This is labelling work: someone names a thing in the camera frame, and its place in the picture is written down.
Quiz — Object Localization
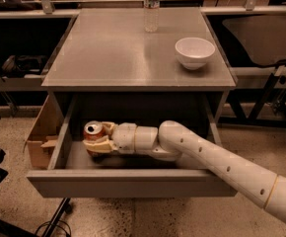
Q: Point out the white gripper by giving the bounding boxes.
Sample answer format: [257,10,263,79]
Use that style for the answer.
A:
[83,121,137,154]

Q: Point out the orange soda can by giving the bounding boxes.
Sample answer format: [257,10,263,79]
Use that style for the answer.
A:
[83,120,106,146]

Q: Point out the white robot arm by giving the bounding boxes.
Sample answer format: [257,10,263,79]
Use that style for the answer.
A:
[83,120,286,223]

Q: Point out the grey open top drawer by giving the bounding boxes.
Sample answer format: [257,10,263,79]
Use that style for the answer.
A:
[28,94,237,198]

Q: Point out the grey cabinet with top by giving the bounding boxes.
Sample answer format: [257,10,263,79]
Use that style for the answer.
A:
[40,6,239,140]

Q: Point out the brown cardboard box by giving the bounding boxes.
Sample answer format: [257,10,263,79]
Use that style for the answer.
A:
[26,97,63,169]

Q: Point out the black items on shelf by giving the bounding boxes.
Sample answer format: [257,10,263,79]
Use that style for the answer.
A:
[0,55,47,79]

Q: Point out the white ceramic bowl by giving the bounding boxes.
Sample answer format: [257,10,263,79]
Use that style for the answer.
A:
[175,38,216,70]

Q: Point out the clear plastic water bottle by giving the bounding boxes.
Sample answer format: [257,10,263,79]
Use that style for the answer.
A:
[143,0,160,33]

